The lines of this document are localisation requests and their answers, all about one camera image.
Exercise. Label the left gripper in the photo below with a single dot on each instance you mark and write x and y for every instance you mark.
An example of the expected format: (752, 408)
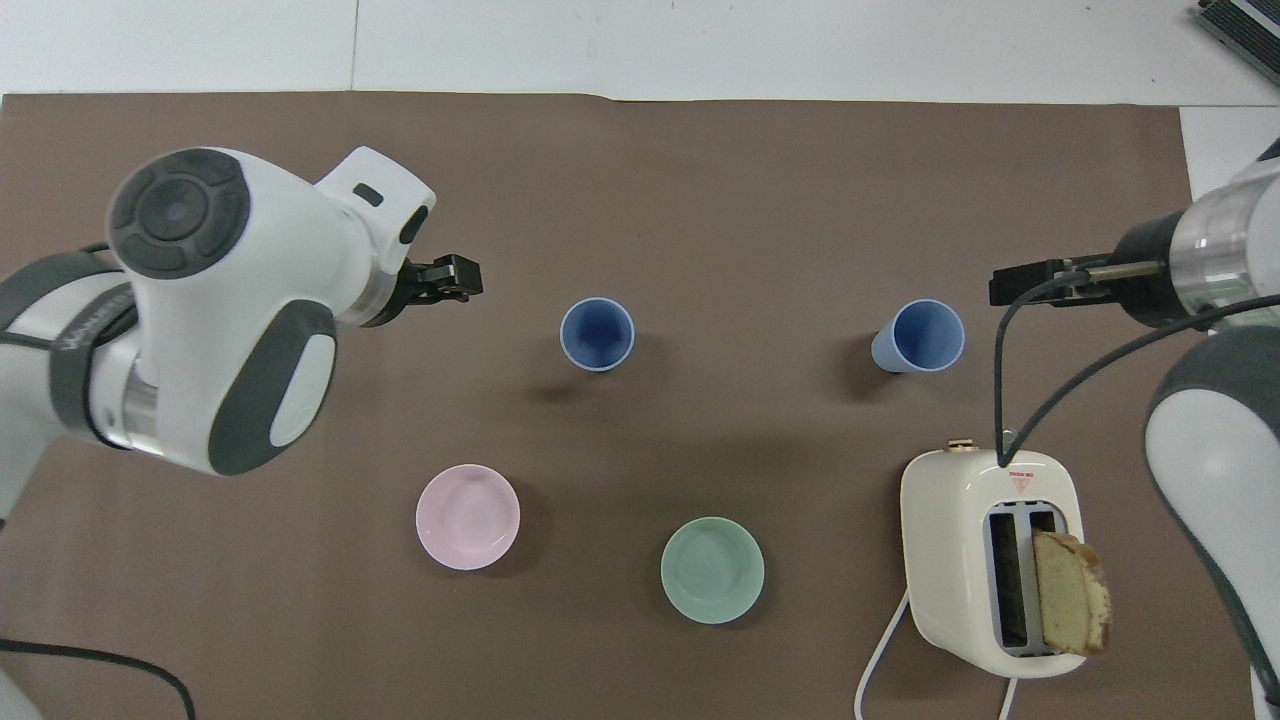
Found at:
(402, 298)

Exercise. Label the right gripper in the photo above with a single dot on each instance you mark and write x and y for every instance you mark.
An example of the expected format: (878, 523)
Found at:
(1148, 290)

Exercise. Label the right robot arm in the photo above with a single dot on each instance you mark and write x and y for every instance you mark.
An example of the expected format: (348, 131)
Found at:
(1215, 450)

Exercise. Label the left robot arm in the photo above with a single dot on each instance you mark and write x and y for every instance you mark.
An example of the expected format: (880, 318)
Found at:
(200, 330)

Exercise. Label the blue cup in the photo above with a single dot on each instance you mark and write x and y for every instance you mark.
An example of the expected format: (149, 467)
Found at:
(925, 336)
(597, 334)

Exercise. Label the pink bowl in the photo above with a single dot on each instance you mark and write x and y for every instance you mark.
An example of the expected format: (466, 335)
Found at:
(467, 517)

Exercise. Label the grey ribbed device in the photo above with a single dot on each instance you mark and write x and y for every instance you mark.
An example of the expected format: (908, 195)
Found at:
(1245, 25)

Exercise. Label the bread slice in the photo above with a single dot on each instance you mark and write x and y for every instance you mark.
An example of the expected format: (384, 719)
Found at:
(1072, 595)

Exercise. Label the cream toaster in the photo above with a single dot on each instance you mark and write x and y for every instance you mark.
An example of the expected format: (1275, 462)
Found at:
(950, 560)

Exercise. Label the green bowl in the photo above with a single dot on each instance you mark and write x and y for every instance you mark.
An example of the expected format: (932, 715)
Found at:
(712, 570)

